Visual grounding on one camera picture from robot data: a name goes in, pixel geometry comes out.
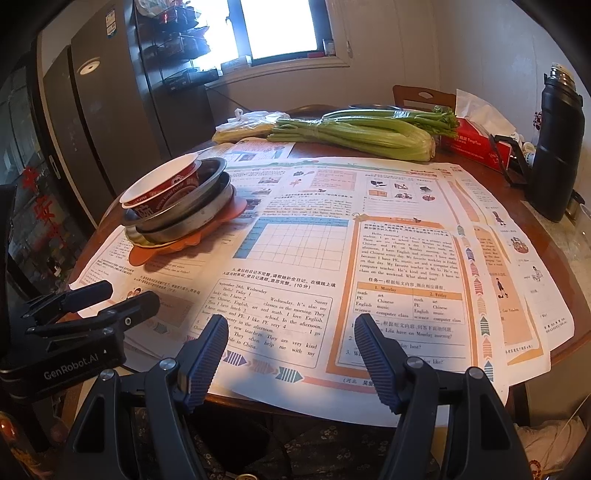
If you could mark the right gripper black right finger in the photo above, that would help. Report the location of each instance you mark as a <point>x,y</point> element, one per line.
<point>481,442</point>

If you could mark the curved wooden chair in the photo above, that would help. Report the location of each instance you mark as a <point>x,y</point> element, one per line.
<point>311,111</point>

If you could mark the bagged yellow food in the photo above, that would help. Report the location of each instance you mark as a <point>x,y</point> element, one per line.
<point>247,124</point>

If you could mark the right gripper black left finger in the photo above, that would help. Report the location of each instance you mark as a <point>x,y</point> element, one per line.
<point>130,427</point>

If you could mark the spotted cloth item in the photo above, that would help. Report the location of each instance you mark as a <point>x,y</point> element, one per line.
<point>537,121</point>

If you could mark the black thermos bottle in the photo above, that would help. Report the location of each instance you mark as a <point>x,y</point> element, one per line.
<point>549,180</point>

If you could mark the wooden chair with backrest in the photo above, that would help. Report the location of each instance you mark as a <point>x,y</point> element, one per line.
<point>421,98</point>

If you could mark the red tissue box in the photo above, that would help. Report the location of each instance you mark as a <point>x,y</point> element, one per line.
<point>479,123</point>

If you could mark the celery bunch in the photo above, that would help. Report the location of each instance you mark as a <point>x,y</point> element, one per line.
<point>399,134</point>

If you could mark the orange plastic plate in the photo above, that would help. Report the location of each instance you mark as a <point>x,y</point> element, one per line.
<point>140,255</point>

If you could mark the black wall rack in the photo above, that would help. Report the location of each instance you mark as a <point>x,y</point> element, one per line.
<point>171,40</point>

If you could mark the window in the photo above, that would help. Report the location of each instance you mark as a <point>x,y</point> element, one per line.
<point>264,32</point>

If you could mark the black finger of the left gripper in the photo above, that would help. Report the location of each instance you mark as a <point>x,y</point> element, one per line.
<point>52,307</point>
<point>114,320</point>

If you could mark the deep steel bowl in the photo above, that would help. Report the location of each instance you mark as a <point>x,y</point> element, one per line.
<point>185,201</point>

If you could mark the red paper noodle bowl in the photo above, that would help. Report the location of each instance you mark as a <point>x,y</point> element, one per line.
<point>163,196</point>

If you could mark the yellow shell-shaped plate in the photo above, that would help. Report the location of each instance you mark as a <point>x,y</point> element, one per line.
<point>139,240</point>

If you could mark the large worksheet newspaper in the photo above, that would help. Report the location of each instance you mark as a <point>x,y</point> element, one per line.
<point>428,251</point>

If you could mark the grey refrigerator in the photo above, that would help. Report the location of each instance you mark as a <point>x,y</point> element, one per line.
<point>98,104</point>

